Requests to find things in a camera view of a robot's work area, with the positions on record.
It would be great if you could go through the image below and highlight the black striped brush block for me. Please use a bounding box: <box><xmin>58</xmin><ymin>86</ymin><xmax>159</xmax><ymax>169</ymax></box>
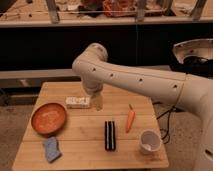
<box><xmin>105</xmin><ymin>121</ymin><xmax>116</xmax><ymax>151</ymax></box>

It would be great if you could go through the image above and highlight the clear plastic bottle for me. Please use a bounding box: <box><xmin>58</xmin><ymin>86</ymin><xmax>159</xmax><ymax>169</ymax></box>
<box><xmin>65</xmin><ymin>97</ymin><xmax>91</xmax><ymax>109</ymax></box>

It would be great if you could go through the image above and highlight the black cable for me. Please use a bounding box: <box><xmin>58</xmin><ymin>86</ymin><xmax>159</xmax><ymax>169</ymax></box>
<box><xmin>155</xmin><ymin>105</ymin><xmax>177</xmax><ymax>145</ymax></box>

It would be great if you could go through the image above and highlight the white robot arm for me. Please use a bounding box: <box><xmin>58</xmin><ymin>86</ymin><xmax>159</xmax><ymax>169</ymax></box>
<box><xmin>72</xmin><ymin>43</ymin><xmax>213</xmax><ymax>171</ymax></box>

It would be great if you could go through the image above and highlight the white cup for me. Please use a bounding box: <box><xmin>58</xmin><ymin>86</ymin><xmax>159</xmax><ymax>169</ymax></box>
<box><xmin>139</xmin><ymin>129</ymin><xmax>161</xmax><ymax>154</ymax></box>

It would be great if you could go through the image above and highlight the orange carrot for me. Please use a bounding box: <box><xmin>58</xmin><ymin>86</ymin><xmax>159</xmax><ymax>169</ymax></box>
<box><xmin>126</xmin><ymin>104</ymin><xmax>135</xmax><ymax>133</ymax></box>

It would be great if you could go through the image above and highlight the blue cloth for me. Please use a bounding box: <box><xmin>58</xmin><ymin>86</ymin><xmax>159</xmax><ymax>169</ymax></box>
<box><xmin>43</xmin><ymin>137</ymin><xmax>62</xmax><ymax>163</ymax></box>

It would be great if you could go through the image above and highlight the orange crate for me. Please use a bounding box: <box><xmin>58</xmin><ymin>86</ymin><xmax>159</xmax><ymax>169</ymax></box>
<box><xmin>102</xmin><ymin>0</ymin><xmax>135</xmax><ymax>17</ymax></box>

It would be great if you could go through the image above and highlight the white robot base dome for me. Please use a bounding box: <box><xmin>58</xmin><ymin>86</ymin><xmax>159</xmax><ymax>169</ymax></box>
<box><xmin>173</xmin><ymin>38</ymin><xmax>213</xmax><ymax>64</ymax></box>

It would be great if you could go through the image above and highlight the orange bowl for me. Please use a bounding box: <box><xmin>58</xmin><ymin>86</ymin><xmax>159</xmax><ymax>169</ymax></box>
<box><xmin>31</xmin><ymin>103</ymin><xmax>67</xmax><ymax>135</ymax></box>

